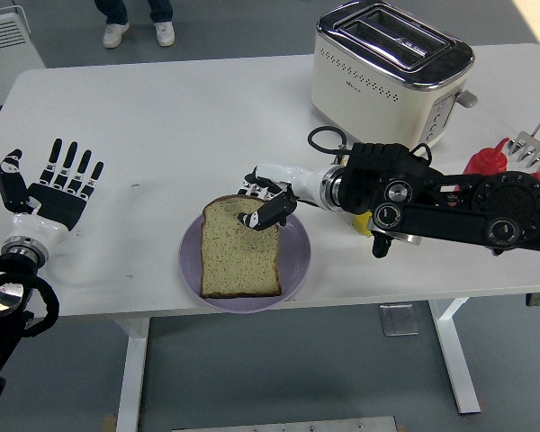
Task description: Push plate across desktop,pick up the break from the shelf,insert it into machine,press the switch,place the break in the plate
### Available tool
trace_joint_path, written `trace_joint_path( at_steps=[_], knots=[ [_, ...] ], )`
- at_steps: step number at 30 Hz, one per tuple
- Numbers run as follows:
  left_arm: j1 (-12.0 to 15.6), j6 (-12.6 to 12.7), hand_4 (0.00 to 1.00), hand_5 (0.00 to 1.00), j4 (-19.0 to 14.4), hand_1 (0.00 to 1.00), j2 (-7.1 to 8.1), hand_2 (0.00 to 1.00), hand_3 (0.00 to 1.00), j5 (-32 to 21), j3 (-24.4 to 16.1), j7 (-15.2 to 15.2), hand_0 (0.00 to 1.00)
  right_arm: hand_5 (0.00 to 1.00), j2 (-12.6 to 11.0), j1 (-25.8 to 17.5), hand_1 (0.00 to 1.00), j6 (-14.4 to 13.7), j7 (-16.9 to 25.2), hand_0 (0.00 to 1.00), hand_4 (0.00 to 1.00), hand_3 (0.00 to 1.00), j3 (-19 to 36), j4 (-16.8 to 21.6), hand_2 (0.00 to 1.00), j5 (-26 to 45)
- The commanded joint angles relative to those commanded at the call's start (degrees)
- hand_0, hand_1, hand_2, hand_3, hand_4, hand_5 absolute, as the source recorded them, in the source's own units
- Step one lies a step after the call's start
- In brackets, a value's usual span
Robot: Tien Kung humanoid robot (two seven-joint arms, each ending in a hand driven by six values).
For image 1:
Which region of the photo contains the slice of bread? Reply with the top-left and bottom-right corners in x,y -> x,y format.
200,194 -> 284,300

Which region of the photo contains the metal toast rack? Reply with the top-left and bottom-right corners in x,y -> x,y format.
507,114 -> 540,182

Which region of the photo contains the cream and chrome toaster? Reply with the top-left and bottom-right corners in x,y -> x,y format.
309,0 -> 480,149

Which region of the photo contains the purple round plate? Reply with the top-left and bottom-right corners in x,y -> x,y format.
178,204 -> 312,314

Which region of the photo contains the red squeeze bottle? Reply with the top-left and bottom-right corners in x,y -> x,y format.
463,137 -> 540,181

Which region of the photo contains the yellow squeeze bottle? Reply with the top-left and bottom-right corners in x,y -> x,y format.
337,155 -> 374,238

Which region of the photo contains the long metal floor plate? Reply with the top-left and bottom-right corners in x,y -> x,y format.
170,414 -> 400,432

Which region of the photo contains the person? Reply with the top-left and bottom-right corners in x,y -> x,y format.
94,0 -> 176,49

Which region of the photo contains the white table leg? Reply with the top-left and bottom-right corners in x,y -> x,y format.
427,297 -> 482,415
114,317 -> 152,432

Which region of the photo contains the small metal floor plate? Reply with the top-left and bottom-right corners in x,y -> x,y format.
378,303 -> 419,337

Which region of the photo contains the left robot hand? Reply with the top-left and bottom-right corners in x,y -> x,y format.
0,138 -> 105,247

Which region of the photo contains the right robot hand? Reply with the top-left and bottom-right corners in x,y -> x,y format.
236,162 -> 338,231

